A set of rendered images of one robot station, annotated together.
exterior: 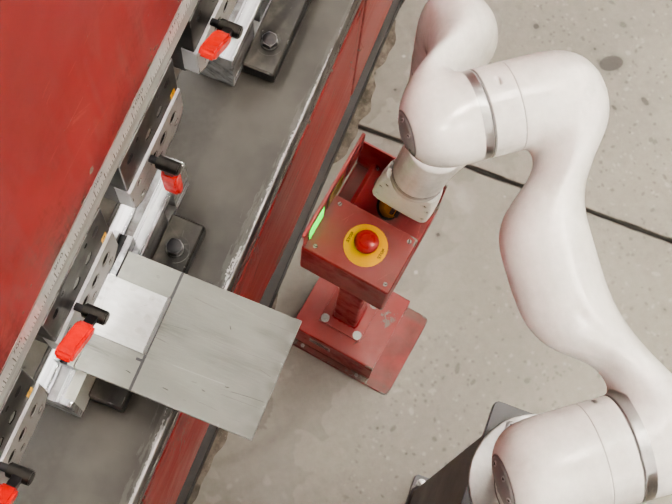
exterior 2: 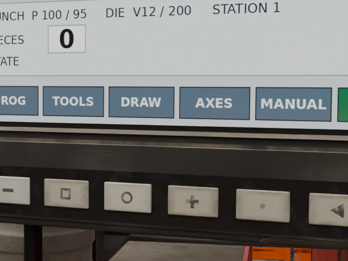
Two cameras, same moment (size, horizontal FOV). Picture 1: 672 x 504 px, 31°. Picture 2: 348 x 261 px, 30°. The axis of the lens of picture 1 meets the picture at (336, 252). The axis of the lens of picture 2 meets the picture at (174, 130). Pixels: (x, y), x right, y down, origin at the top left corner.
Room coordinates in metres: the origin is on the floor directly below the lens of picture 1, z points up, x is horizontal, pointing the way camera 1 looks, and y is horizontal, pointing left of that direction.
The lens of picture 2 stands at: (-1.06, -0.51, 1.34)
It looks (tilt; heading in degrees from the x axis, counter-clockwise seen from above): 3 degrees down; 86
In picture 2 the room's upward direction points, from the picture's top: 1 degrees clockwise
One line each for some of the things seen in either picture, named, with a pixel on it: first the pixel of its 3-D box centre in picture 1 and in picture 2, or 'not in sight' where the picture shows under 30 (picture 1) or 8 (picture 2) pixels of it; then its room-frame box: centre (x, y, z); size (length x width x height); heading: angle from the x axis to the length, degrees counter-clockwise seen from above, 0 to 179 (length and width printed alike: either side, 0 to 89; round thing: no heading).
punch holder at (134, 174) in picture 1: (123, 126); not in sight; (0.52, 0.28, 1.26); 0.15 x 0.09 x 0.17; 168
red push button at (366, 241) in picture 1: (366, 243); not in sight; (0.57, -0.05, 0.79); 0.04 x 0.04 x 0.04
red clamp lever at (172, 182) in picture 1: (167, 174); not in sight; (0.49, 0.23, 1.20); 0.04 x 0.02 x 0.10; 78
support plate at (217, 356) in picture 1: (189, 344); not in sight; (0.32, 0.18, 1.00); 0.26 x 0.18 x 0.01; 78
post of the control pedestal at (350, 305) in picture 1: (358, 279); not in sight; (0.62, -0.05, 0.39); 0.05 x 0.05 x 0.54; 71
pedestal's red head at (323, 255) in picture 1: (372, 224); not in sight; (0.62, -0.05, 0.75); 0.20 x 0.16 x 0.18; 161
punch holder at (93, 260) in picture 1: (52, 272); not in sight; (0.33, 0.33, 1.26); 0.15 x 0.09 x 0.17; 168
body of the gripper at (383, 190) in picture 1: (410, 186); not in sight; (0.66, -0.10, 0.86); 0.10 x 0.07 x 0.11; 71
